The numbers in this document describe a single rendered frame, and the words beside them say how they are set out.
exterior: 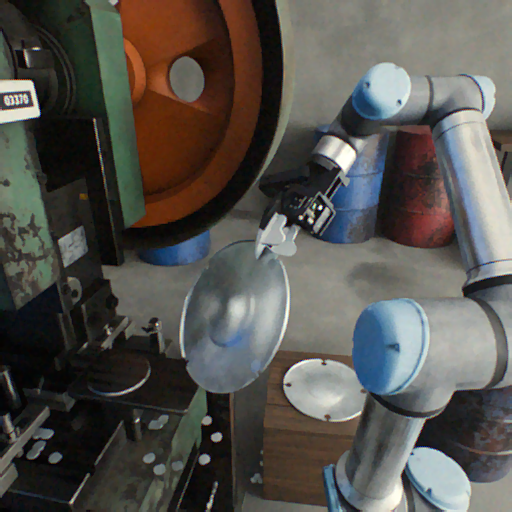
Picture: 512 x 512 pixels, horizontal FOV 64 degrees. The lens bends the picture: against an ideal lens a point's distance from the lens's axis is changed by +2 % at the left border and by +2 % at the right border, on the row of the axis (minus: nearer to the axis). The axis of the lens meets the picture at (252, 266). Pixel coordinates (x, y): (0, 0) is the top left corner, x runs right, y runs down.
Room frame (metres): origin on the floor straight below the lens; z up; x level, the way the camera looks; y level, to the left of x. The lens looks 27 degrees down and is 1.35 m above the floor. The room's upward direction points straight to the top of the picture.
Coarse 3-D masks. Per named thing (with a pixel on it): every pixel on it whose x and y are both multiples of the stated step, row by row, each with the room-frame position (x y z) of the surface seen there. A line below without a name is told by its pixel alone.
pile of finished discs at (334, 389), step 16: (304, 368) 1.15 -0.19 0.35; (320, 368) 1.15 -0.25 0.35; (336, 368) 1.16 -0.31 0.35; (304, 384) 1.07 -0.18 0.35; (320, 384) 1.07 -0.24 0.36; (336, 384) 1.07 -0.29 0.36; (352, 384) 1.07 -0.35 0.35; (304, 400) 1.00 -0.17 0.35; (320, 400) 1.00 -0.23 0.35; (336, 400) 1.00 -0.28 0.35; (352, 400) 1.00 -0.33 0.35; (320, 416) 0.93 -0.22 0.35; (336, 416) 0.93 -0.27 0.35; (352, 416) 0.93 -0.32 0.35
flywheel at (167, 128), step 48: (144, 0) 1.01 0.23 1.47; (192, 0) 0.99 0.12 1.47; (240, 0) 0.93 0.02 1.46; (144, 48) 1.01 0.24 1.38; (192, 48) 0.99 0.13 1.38; (240, 48) 0.93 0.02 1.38; (144, 96) 1.01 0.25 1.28; (240, 96) 0.93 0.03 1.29; (144, 144) 1.02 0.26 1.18; (192, 144) 0.99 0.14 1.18; (240, 144) 0.93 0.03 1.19; (144, 192) 1.02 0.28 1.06; (192, 192) 0.96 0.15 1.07
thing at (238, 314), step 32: (224, 256) 0.74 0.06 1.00; (192, 288) 0.75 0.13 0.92; (224, 288) 0.68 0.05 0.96; (256, 288) 0.63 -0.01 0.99; (288, 288) 0.58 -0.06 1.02; (192, 320) 0.69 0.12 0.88; (224, 320) 0.63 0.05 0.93; (256, 320) 0.58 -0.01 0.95; (224, 352) 0.58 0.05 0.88; (256, 352) 0.54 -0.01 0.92; (224, 384) 0.54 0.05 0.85
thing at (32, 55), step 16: (0, 0) 0.68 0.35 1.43; (0, 16) 0.64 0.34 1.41; (16, 16) 0.67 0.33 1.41; (16, 32) 0.65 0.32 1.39; (32, 32) 0.68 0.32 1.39; (16, 48) 0.63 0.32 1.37; (32, 48) 0.64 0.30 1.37; (16, 64) 0.62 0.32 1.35; (32, 64) 0.63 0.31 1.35; (48, 64) 0.67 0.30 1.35; (32, 80) 0.65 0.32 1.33; (32, 128) 0.66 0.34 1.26
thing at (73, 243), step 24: (48, 192) 0.63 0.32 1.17; (72, 192) 0.68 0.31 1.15; (72, 216) 0.67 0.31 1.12; (72, 240) 0.65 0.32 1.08; (96, 240) 0.72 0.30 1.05; (72, 264) 0.64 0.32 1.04; (96, 264) 0.71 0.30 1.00; (72, 288) 0.61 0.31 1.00; (96, 288) 0.66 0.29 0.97; (0, 312) 0.61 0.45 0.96; (24, 312) 0.60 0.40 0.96; (48, 312) 0.59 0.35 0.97; (72, 312) 0.60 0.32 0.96; (96, 312) 0.63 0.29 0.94; (24, 336) 0.60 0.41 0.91; (48, 336) 0.59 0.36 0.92; (72, 336) 0.60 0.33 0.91; (96, 336) 0.62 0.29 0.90
